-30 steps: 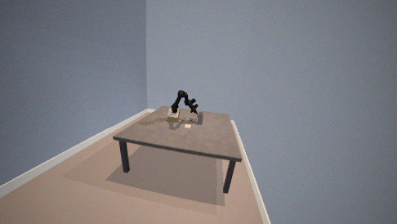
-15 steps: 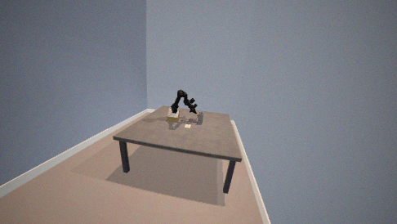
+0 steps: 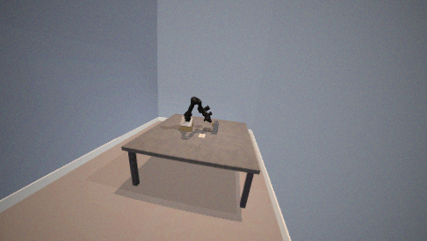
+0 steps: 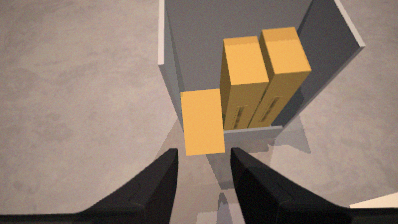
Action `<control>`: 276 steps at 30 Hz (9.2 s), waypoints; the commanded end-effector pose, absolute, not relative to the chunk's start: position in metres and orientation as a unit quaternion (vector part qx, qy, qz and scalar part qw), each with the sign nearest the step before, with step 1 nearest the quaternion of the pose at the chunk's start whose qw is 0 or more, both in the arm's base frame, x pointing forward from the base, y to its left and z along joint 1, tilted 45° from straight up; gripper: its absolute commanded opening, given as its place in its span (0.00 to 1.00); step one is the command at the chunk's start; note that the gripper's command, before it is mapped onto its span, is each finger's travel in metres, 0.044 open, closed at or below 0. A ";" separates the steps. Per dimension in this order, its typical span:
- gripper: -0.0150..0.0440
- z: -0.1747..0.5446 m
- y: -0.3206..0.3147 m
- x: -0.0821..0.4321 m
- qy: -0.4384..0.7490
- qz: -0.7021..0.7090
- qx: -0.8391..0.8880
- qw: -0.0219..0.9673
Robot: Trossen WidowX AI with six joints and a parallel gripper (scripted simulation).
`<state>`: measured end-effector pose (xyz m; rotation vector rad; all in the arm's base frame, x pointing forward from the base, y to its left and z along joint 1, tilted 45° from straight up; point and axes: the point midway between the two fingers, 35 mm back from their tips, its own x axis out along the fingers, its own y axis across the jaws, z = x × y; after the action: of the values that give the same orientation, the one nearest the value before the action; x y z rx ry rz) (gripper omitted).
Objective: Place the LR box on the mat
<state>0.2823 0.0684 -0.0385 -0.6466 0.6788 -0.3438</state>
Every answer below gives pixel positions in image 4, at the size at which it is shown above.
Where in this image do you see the tan cardboard box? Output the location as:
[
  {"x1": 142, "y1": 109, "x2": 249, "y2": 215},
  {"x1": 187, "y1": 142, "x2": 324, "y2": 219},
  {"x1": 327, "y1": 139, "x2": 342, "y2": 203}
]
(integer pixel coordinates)
[
  {"x1": 246, "y1": 27, "x2": 311, "y2": 129},
  {"x1": 220, "y1": 36, "x2": 269, "y2": 131}
]

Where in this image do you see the yellow rectangular box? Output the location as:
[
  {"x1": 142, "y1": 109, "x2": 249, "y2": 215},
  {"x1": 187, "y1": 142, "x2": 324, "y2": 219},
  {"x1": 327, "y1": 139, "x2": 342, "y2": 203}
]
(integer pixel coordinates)
[{"x1": 180, "y1": 89, "x2": 225, "y2": 156}]

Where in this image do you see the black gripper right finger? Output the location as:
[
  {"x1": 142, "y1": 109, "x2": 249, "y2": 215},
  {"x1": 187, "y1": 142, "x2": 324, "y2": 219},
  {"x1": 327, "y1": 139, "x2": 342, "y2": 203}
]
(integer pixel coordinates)
[{"x1": 230, "y1": 147, "x2": 398, "y2": 224}]

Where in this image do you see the grey open bin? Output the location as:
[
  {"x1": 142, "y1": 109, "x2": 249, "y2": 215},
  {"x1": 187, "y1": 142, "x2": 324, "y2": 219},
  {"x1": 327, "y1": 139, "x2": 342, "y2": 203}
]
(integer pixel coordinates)
[{"x1": 158, "y1": 0, "x2": 366, "y2": 142}]

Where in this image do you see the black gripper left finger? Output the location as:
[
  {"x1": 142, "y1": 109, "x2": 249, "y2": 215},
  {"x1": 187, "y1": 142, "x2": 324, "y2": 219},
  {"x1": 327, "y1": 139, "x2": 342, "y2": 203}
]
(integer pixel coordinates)
[{"x1": 0, "y1": 148, "x2": 178, "y2": 224}]

